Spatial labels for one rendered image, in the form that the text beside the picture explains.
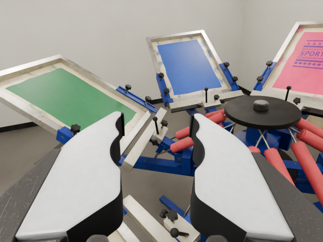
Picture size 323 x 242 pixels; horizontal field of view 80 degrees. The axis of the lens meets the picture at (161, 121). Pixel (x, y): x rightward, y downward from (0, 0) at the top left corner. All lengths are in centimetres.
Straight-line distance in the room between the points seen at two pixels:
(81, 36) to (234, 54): 311
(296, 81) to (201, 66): 73
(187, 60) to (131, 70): 235
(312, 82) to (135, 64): 308
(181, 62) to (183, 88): 29
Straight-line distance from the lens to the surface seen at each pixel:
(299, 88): 171
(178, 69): 175
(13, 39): 430
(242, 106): 99
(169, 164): 121
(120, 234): 90
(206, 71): 178
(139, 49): 402
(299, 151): 94
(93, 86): 144
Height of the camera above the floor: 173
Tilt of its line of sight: 29 degrees down
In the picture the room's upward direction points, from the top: 7 degrees counter-clockwise
